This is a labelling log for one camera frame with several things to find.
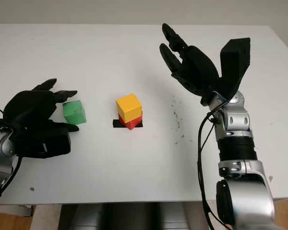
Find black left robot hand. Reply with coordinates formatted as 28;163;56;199
2;78;80;138

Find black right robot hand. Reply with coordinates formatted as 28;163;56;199
159;23;221;106

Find green block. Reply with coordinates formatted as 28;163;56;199
62;100;87;125

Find yellow block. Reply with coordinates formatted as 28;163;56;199
115;93;142;123

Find red block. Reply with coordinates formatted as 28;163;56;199
117;112;144;130

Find black tape strip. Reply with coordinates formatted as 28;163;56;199
112;119;144;129

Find white table leg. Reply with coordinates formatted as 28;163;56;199
32;203;62;230

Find grey robot torso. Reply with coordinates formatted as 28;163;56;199
59;202;204;230

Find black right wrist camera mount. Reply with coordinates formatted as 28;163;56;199
207;37;252;100

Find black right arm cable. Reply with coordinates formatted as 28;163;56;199
197;92;231;230

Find grey table frame rail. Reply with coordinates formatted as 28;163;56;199
0;205;34;216

